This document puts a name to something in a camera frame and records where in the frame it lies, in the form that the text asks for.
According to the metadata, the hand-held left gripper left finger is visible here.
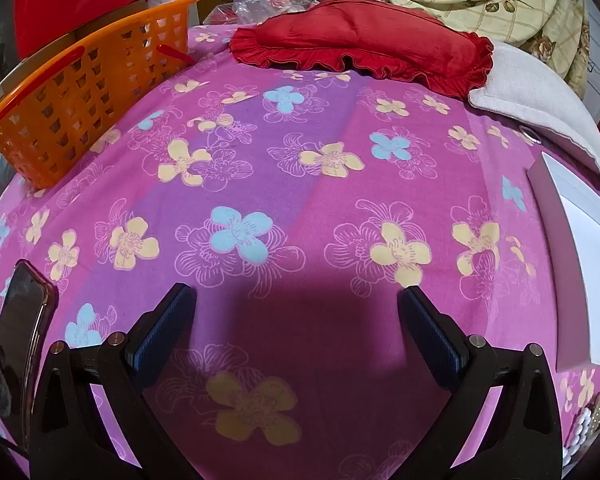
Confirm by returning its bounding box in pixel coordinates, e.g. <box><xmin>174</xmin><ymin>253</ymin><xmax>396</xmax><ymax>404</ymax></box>
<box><xmin>28</xmin><ymin>283</ymin><xmax>198</xmax><ymax>480</ymax></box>

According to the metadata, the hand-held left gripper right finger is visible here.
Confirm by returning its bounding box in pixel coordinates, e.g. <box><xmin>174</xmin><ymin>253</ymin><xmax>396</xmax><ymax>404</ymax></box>
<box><xmin>397</xmin><ymin>285</ymin><xmax>563</xmax><ymax>480</ymax></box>

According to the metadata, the white cardboard box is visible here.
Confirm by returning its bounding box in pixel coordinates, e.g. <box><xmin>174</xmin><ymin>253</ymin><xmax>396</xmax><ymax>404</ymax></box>
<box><xmin>526</xmin><ymin>152</ymin><xmax>600</xmax><ymax>373</ymax></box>

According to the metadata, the black smartphone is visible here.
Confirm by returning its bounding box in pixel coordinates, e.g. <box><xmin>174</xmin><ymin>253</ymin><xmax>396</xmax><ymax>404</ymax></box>
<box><xmin>0</xmin><ymin>259</ymin><xmax>59</xmax><ymax>453</ymax></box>

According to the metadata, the pink floral bedsheet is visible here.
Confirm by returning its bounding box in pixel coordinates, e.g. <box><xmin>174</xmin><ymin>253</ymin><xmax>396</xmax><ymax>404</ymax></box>
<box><xmin>0</xmin><ymin>25</ymin><xmax>600</xmax><ymax>480</ymax></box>

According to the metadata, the orange plastic basket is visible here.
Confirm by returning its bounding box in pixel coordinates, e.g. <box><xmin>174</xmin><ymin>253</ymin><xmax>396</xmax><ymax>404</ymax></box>
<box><xmin>0</xmin><ymin>0</ymin><xmax>200</xmax><ymax>190</ymax></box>

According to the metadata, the white pillow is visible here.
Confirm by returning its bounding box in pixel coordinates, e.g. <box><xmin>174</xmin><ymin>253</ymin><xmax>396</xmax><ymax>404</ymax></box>
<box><xmin>467</xmin><ymin>40</ymin><xmax>600</xmax><ymax>202</ymax></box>

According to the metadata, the red ruffled cushion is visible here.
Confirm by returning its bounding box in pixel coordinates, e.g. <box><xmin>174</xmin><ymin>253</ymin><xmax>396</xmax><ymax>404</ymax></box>
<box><xmin>229</xmin><ymin>0</ymin><xmax>495</xmax><ymax>100</ymax></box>

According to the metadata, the beige floral quilt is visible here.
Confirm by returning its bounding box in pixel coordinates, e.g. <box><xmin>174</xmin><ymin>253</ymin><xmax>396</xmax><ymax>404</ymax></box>
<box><xmin>380</xmin><ymin>0</ymin><xmax>592</xmax><ymax>98</ymax></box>

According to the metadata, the white pearl necklace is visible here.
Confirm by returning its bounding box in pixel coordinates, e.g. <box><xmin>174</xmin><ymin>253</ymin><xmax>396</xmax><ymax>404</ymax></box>
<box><xmin>561</xmin><ymin>406</ymin><xmax>595</xmax><ymax>467</ymax></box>

